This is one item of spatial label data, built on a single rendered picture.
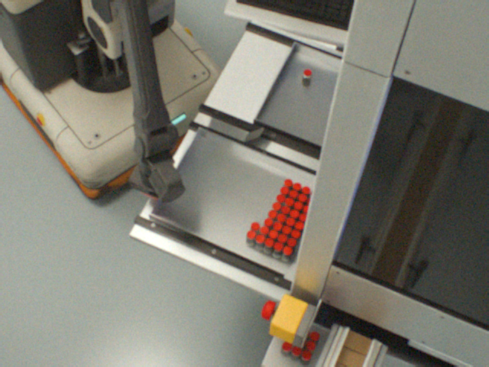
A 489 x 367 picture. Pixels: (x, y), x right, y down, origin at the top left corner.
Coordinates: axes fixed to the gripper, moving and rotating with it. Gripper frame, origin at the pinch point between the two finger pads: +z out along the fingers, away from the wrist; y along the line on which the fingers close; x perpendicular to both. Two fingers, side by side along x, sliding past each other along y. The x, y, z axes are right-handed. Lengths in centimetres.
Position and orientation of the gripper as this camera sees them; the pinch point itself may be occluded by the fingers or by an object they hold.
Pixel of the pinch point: (157, 196)
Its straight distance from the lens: 192.8
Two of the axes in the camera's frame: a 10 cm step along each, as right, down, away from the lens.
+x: 4.1, -8.0, 4.4
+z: -0.3, 4.7, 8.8
